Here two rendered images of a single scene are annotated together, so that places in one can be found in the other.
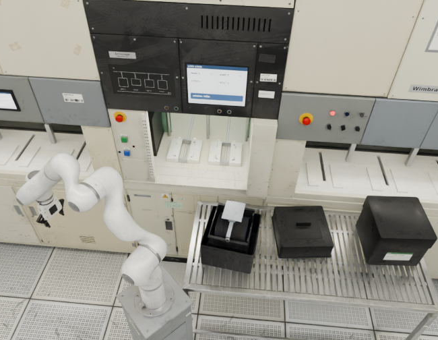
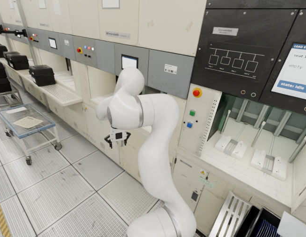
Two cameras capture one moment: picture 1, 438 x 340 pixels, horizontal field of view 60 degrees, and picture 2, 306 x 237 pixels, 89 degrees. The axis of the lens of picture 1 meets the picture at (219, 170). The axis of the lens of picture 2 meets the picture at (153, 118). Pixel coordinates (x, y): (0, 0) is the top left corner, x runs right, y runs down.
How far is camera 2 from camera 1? 1.09 m
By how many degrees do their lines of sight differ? 30
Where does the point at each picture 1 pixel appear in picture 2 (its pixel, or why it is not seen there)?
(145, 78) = (236, 57)
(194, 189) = (231, 178)
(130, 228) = (161, 180)
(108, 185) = (160, 112)
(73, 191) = (116, 96)
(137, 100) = (218, 79)
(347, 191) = not seen: outside the picture
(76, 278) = (124, 195)
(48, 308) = (100, 204)
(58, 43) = (177, 20)
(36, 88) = (151, 57)
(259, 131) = not seen: outside the picture
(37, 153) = not seen: hidden behind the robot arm
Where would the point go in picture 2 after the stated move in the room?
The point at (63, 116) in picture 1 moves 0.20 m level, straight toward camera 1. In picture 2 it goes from (158, 82) to (155, 91)
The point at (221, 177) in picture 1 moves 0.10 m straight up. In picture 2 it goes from (261, 181) to (268, 170)
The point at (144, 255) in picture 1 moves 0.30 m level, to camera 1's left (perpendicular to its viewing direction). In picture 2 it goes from (163, 226) to (98, 174)
